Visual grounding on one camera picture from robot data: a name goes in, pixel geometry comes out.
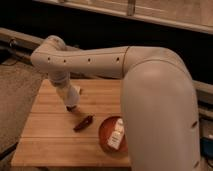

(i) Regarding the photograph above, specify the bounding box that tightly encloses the small white bottle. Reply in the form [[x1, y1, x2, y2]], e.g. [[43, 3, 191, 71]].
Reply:
[[107, 118, 124, 150]]

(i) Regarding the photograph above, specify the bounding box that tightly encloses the blue object at right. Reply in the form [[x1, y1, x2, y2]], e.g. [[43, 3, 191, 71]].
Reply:
[[200, 137, 213, 159]]

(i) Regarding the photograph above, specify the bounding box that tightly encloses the dark brown eraser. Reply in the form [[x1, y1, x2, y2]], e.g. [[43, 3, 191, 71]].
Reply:
[[66, 106, 77, 112]]

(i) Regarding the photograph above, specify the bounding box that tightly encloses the metal rail frame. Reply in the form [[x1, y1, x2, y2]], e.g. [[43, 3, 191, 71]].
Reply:
[[0, 27, 213, 121]]

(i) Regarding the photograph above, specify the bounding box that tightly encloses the dried red chili pepper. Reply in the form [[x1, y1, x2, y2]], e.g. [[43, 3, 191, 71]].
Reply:
[[73, 115, 93, 132]]

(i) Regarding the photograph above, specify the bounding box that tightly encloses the white rectangular block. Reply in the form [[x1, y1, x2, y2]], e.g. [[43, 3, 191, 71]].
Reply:
[[75, 86, 81, 94]]

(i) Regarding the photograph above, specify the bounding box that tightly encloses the red-brown round plate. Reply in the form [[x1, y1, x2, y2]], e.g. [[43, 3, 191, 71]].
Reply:
[[98, 116, 128, 153]]

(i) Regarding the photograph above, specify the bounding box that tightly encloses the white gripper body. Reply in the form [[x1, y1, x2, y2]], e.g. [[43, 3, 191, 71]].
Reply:
[[48, 72, 70, 88]]

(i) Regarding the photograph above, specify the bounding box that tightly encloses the wooden table board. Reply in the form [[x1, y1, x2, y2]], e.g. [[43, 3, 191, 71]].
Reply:
[[12, 79, 130, 167]]

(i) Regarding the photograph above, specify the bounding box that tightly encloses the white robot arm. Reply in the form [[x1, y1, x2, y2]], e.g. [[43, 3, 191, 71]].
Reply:
[[31, 36, 201, 171]]

